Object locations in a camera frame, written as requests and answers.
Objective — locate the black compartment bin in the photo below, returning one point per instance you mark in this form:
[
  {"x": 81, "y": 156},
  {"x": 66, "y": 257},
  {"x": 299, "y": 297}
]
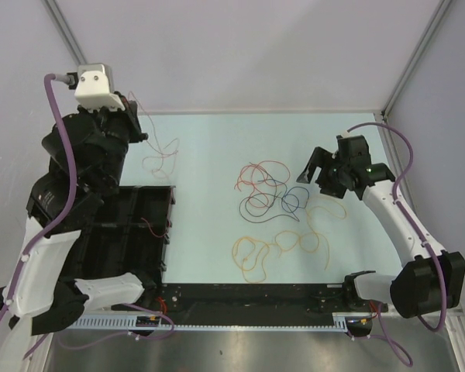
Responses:
[{"x": 129, "y": 233}]

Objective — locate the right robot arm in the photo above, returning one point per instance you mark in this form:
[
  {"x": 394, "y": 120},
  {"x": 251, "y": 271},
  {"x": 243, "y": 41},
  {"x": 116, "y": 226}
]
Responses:
[{"x": 431, "y": 278}]

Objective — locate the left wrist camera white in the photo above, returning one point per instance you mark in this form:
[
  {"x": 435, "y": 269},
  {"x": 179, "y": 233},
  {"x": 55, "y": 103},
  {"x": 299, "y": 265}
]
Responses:
[{"x": 93, "y": 88}]

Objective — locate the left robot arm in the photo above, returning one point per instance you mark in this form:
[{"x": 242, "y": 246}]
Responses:
[{"x": 87, "y": 152}]

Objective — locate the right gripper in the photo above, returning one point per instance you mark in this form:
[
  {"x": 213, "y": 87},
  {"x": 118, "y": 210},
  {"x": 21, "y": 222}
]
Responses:
[{"x": 318, "y": 157}]

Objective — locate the white slotted cable duct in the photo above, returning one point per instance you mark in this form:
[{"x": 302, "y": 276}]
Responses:
[{"x": 130, "y": 323}]

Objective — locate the aluminium frame rail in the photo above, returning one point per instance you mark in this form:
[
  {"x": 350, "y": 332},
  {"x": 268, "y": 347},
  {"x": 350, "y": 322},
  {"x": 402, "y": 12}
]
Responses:
[{"x": 455, "y": 326}]

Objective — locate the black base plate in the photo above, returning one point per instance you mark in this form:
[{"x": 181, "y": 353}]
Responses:
[{"x": 274, "y": 305}]

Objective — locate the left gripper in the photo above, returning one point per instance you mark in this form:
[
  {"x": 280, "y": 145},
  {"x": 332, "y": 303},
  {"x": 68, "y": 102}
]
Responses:
[{"x": 128, "y": 115}]

